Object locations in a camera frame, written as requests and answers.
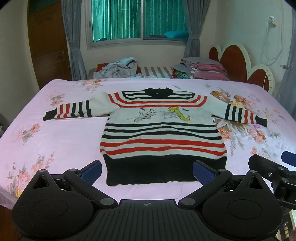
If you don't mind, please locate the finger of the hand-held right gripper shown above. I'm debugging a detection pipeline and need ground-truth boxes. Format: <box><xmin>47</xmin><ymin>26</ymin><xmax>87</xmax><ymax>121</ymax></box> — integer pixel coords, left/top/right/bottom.
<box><xmin>248</xmin><ymin>154</ymin><xmax>296</xmax><ymax>183</ymax></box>
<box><xmin>282</xmin><ymin>151</ymin><xmax>296</xmax><ymax>167</ymax></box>

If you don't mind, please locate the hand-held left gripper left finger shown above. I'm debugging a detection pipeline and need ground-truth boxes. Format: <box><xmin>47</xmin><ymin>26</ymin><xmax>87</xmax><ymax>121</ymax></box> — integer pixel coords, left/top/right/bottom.
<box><xmin>31</xmin><ymin>160</ymin><xmax>118</xmax><ymax>208</ymax></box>

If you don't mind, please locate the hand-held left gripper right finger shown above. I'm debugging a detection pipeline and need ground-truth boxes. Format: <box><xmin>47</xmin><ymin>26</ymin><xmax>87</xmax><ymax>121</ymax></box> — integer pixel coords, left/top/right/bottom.
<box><xmin>178</xmin><ymin>160</ymin><xmax>266</xmax><ymax>208</ymax></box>

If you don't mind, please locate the striped cartoon print sweater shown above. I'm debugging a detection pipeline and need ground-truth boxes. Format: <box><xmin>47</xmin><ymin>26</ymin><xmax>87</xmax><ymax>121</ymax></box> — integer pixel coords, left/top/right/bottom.
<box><xmin>43</xmin><ymin>87</ymin><xmax>268</xmax><ymax>186</ymax></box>

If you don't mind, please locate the stack of folded clothes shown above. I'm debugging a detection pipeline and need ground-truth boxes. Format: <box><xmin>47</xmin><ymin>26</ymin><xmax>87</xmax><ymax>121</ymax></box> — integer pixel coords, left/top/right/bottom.
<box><xmin>173</xmin><ymin>57</ymin><xmax>230</xmax><ymax>81</ymax></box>

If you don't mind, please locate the pile of grey clothes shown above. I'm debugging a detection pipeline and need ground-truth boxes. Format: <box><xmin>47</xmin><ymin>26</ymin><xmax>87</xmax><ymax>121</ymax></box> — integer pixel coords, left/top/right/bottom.
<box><xmin>92</xmin><ymin>57</ymin><xmax>142</xmax><ymax>79</ymax></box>

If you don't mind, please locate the pink floral bedsheet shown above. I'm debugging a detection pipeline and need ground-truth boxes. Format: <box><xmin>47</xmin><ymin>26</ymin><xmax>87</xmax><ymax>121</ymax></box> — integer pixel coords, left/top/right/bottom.
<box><xmin>0</xmin><ymin>78</ymin><xmax>296</xmax><ymax>209</ymax></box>

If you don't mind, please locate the colourful floral cloth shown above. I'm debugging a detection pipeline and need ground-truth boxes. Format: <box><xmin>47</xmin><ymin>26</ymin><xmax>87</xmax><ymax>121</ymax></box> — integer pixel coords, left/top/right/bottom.
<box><xmin>174</xmin><ymin>71</ymin><xmax>193</xmax><ymax>80</ymax></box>

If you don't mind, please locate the red and white headboard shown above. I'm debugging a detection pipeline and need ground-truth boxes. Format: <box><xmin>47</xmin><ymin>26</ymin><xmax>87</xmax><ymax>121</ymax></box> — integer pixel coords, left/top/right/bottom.
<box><xmin>209</xmin><ymin>42</ymin><xmax>275</xmax><ymax>94</ymax></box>

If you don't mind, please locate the brown wooden door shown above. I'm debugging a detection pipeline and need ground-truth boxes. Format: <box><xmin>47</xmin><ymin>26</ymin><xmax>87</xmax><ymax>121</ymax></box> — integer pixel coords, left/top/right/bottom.
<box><xmin>28</xmin><ymin>3</ymin><xmax>72</xmax><ymax>91</ymax></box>

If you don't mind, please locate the grey curtain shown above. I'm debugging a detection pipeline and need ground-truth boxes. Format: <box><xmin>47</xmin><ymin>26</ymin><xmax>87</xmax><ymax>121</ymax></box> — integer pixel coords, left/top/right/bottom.
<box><xmin>181</xmin><ymin>0</ymin><xmax>210</xmax><ymax>58</ymax></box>
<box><xmin>61</xmin><ymin>0</ymin><xmax>87</xmax><ymax>81</ymax></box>

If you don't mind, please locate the teal pillow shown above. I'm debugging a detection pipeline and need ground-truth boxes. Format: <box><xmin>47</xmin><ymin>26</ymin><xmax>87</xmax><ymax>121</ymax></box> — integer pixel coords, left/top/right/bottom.
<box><xmin>164</xmin><ymin>31</ymin><xmax>189</xmax><ymax>39</ymax></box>

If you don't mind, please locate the window with green glass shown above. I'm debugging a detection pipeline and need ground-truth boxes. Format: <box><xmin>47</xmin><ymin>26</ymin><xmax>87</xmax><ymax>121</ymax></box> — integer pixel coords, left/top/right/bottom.
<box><xmin>87</xmin><ymin>0</ymin><xmax>192</xmax><ymax>49</ymax></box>

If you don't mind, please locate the white cable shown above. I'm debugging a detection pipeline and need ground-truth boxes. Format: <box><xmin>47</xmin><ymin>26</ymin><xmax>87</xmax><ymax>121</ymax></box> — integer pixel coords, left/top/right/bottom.
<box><xmin>261</xmin><ymin>0</ymin><xmax>285</xmax><ymax>90</ymax></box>

